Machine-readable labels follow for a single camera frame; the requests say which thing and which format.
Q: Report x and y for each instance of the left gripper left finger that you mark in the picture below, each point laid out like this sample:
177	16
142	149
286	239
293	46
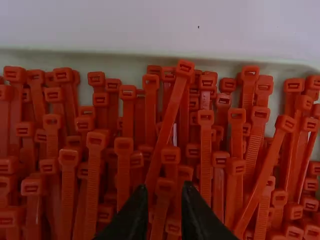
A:
132	220

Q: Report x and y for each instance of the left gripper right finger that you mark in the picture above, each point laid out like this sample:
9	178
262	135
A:
200	222

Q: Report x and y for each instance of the pale tray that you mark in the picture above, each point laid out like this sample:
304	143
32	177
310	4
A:
120	60

